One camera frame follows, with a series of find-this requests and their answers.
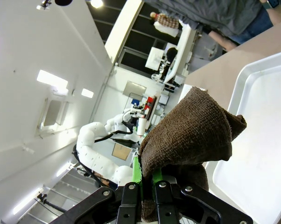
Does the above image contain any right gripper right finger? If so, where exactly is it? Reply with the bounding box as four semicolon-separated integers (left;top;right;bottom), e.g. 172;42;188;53
152;168;254;224

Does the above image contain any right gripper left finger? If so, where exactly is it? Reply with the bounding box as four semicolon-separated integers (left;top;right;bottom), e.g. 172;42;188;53
53;156;144;224

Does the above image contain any brown terry cloth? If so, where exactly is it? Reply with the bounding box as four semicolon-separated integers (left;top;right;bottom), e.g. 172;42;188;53
138;86;248;223

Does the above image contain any person's right forearm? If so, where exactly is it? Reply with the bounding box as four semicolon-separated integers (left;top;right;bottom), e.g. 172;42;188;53
200;23;218;40

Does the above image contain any person's right hand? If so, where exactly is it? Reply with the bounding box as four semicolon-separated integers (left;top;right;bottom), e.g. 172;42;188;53
214;34;239;52

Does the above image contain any brown cardboard board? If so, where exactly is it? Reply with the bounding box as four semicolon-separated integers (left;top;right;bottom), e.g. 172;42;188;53
112;142;132;161

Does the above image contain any white paper towel roll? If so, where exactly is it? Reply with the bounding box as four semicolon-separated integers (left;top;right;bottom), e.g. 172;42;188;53
136;117;148;136

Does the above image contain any silver metal tray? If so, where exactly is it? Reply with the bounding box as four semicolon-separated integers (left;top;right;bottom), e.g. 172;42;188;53
204;49;281;224

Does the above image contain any ceiling air vent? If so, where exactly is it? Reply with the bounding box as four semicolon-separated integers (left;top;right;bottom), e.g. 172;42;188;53
37;97;69;135

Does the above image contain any small rectangular ceiling light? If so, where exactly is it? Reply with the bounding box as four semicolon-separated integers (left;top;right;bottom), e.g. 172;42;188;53
81;88;95;99

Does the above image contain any seated black haired person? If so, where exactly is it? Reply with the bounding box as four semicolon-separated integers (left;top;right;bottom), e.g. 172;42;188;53
164;46;179;71

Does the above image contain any white background desk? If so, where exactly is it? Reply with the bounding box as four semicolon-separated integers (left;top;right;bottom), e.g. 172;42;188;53
162;22;198;85

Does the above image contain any bystander in plaid shirt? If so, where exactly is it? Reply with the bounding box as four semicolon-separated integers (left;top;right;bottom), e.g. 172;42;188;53
149;11;180;38

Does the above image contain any person in gray jacket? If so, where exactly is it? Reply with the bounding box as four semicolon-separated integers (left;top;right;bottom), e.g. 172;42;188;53
144;0;275;46

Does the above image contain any dark wrist watch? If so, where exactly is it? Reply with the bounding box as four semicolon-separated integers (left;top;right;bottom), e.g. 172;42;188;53
262;0;281;9

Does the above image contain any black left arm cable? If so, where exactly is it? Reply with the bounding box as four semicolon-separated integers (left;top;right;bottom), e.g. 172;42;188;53
71;129;134;189

